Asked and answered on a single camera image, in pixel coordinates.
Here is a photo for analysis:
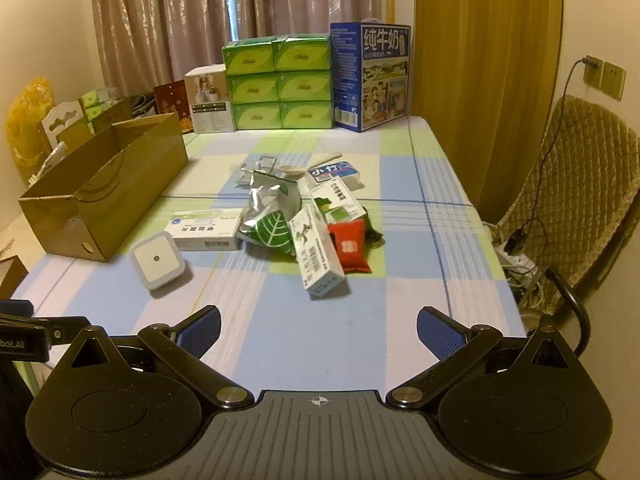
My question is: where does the blue white tissue packet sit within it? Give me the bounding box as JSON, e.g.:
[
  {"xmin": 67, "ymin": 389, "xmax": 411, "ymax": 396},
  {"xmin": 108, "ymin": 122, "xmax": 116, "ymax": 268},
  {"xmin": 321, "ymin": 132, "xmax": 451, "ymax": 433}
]
[{"xmin": 305, "ymin": 160, "xmax": 364, "ymax": 189}]

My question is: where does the wooden spoon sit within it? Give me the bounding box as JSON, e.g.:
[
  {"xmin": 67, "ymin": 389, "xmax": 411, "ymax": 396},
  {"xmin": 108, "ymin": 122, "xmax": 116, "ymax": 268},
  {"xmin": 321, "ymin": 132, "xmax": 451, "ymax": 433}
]
[{"xmin": 277, "ymin": 152, "xmax": 344, "ymax": 177}]

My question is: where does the small green box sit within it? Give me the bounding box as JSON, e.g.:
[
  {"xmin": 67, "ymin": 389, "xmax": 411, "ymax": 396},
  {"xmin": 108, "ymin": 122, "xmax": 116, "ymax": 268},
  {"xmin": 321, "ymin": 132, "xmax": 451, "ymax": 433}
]
[{"xmin": 81, "ymin": 87, "xmax": 121, "ymax": 134}]

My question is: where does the small cardboard box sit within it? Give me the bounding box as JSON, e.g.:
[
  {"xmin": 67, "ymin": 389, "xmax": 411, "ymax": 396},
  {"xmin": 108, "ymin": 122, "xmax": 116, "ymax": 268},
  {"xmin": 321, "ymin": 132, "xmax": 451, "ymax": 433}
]
[{"xmin": 0, "ymin": 255, "xmax": 29, "ymax": 302}]

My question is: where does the long white green medicine box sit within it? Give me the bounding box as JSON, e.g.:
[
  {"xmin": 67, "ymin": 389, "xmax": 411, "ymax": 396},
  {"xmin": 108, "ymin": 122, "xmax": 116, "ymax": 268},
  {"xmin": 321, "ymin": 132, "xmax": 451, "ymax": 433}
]
[{"xmin": 289, "ymin": 203, "xmax": 348, "ymax": 300}]

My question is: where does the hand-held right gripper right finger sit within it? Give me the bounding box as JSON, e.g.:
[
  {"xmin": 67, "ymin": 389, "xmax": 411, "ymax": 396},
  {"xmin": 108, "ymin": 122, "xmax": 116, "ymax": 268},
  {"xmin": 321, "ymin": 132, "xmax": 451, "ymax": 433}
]
[{"xmin": 387, "ymin": 306, "xmax": 576, "ymax": 409}]

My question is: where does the stack of green tissue packs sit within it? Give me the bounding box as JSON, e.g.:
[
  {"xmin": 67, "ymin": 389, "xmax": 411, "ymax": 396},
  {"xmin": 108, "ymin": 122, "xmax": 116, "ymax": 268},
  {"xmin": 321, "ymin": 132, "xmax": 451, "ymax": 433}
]
[{"xmin": 221, "ymin": 34, "xmax": 334, "ymax": 132}]

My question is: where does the white power strip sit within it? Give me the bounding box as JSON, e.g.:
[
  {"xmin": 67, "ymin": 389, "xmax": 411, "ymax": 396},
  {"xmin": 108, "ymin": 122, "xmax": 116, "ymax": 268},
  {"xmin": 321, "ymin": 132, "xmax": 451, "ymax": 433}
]
[{"xmin": 499, "ymin": 251, "xmax": 540, "ymax": 282}]

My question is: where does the long brown cardboard box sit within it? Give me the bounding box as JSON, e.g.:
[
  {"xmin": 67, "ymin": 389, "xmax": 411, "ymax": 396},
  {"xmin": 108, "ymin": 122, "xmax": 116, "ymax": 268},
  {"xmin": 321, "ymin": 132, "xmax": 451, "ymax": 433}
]
[{"xmin": 18, "ymin": 112, "xmax": 190, "ymax": 262}]

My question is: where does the white square night light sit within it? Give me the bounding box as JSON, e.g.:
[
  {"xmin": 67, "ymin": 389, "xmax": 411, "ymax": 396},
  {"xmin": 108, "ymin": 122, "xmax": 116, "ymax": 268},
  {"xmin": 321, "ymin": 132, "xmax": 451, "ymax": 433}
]
[{"xmin": 129, "ymin": 231, "xmax": 186, "ymax": 294}]

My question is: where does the blue milk carton box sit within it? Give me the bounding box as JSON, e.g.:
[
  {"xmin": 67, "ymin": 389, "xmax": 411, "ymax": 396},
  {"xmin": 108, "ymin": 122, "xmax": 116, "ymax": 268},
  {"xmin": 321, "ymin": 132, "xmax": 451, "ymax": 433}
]
[{"xmin": 330, "ymin": 21, "xmax": 412, "ymax": 134}]

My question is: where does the white blue medicine box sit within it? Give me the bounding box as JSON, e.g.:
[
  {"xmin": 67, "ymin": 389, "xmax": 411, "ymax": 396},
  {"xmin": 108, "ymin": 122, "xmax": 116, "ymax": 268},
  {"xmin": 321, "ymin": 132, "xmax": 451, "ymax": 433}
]
[{"xmin": 165, "ymin": 208, "xmax": 244, "ymax": 252}]

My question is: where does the white picture product box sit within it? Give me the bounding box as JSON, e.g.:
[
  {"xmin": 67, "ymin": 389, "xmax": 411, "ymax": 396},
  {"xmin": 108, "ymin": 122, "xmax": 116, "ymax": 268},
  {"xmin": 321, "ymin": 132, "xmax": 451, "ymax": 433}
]
[{"xmin": 183, "ymin": 64, "xmax": 236, "ymax": 135}]

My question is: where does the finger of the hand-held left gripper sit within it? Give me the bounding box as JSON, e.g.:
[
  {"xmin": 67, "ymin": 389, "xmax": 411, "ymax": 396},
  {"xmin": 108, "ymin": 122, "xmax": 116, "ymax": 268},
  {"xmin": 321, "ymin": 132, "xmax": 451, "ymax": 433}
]
[{"xmin": 31, "ymin": 314, "xmax": 87, "ymax": 347}]

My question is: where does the yellow plastic bag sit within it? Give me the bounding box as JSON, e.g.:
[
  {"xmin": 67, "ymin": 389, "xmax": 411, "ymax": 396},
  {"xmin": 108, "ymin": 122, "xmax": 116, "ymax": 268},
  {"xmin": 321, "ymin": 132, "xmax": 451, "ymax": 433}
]
[{"xmin": 5, "ymin": 77, "xmax": 56, "ymax": 182}]

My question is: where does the dark red gift box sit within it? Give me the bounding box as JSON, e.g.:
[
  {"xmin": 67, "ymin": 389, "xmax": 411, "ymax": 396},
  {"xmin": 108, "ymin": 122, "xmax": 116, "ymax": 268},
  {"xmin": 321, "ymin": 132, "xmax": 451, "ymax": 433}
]
[{"xmin": 153, "ymin": 80, "xmax": 194, "ymax": 134}]

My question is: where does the thin black charger cable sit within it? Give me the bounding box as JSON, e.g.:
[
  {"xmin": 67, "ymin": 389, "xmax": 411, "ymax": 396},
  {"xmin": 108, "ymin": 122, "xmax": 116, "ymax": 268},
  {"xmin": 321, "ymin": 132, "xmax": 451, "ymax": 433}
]
[{"xmin": 504, "ymin": 57, "xmax": 593, "ymax": 256}]

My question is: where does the beige wall socket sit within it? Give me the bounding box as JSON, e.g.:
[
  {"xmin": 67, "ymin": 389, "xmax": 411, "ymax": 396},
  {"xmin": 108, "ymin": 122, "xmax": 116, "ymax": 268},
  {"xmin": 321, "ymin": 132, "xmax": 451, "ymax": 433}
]
[
  {"xmin": 583, "ymin": 54, "xmax": 604, "ymax": 89},
  {"xmin": 600, "ymin": 62, "xmax": 626, "ymax": 101}
]

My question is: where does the plaid cloth covered desktop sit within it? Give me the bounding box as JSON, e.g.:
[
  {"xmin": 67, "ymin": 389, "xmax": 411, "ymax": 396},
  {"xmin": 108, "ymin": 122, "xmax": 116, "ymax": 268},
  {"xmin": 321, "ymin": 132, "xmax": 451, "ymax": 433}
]
[{"xmin": 10, "ymin": 114, "xmax": 529, "ymax": 411}]

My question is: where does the pink-brown window curtain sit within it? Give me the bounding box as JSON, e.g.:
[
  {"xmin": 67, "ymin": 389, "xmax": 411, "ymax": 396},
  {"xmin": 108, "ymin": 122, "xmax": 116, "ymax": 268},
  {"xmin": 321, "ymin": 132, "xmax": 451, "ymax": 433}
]
[{"xmin": 90, "ymin": 0, "xmax": 416, "ymax": 111}]

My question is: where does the yellow curtain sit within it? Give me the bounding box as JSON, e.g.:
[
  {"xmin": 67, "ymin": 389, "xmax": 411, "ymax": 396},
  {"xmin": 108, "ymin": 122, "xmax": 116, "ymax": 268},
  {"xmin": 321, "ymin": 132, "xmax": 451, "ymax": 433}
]
[{"xmin": 413, "ymin": 0, "xmax": 564, "ymax": 223}]

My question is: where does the black cord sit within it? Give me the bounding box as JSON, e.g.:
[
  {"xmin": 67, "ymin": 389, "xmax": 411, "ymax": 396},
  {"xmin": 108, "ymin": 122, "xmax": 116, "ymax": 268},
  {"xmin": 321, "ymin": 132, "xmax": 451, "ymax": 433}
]
[{"xmin": 361, "ymin": 206, "xmax": 385, "ymax": 245}]

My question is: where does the white green spray box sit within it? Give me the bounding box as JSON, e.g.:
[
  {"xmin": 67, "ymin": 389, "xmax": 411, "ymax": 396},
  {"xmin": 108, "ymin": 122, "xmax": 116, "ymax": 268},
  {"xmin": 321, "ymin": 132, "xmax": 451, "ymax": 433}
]
[{"xmin": 309, "ymin": 175, "xmax": 366, "ymax": 226}]

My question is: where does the thick black cable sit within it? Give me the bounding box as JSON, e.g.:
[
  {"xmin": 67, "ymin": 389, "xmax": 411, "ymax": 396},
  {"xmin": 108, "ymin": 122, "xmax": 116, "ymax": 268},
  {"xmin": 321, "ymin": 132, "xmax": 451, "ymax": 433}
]
[{"xmin": 544, "ymin": 267, "xmax": 592, "ymax": 357}]

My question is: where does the red sachet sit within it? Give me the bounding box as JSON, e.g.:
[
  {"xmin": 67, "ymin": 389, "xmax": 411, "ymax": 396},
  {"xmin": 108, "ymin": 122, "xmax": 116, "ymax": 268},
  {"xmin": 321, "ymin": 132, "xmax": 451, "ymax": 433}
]
[{"xmin": 327, "ymin": 218, "xmax": 374, "ymax": 275}]

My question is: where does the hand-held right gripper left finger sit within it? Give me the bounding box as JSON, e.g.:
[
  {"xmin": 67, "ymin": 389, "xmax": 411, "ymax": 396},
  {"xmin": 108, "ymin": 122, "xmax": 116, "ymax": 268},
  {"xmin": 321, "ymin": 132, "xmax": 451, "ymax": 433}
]
[{"xmin": 54, "ymin": 305, "xmax": 256, "ymax": 409}]

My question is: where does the silver green leaf foil bag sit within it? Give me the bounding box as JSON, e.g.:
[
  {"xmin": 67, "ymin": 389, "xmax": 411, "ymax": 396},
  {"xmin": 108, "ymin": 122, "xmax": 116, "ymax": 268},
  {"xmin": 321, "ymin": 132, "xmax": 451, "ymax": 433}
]
[{"xmin": 237, "ymin": 170, "xmax": 304, "ymax": 257}]

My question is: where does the white cut-out paper box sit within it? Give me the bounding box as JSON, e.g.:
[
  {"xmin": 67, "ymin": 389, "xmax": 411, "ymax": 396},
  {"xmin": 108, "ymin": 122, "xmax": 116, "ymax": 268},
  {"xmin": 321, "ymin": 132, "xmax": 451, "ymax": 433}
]
[{"xmin": 40, "ymin": 100, "xmax": 92, "ymax": 153}]

